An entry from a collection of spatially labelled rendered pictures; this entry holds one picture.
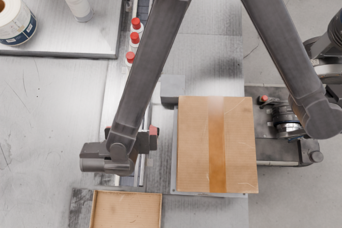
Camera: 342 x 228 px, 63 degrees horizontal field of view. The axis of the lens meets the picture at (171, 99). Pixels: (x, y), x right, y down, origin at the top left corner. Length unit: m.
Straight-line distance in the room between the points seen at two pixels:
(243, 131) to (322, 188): 1.39
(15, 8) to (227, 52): 0.92
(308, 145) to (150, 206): 1.11
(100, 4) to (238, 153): 0.93
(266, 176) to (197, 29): 1.17
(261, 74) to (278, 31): 1.76
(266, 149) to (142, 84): 1.41
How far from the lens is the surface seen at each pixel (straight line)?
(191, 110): 0.89
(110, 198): 1.17
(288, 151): 1.90
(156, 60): 0.50
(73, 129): 1.25
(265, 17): 0.49
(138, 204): 1.15
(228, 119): 0.90
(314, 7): 2.72
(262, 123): 1.85
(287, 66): 0.54
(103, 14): 1.38
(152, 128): 0.75
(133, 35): 1.05
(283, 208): 2.12
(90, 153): 0.66
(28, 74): 1.41
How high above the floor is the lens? 1.98
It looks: 72 degrees down
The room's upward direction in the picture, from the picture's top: 1 degrees counter-clockwise
